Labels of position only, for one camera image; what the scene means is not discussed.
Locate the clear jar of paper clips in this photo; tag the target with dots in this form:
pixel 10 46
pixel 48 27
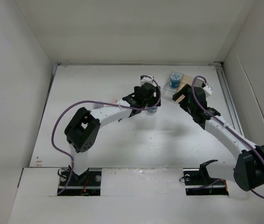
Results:
pixel 97 106

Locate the grey plastic bin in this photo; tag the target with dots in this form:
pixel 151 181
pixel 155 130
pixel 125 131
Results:
pixel 200 83

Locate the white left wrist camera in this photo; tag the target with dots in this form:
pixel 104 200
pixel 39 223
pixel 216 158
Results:
pixel 146 79

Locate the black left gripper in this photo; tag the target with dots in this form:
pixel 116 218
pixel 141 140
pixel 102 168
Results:
pixel 154 99

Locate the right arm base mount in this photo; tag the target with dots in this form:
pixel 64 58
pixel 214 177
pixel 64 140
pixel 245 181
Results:
pixel 198 183

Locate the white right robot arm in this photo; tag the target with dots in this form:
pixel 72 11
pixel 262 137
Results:
pixel 248 172

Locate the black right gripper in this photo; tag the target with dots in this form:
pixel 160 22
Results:
pixel 184 90

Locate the aluminium rail on right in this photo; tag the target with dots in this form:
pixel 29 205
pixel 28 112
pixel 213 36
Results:
pixel 234 118

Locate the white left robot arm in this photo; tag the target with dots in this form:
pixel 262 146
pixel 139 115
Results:
pixel 82 130

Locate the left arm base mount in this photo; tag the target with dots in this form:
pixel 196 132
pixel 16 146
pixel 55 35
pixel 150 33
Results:
pixel 86 184

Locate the pink mini stapler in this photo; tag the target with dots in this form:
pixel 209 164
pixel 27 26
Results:
pixel 114 101

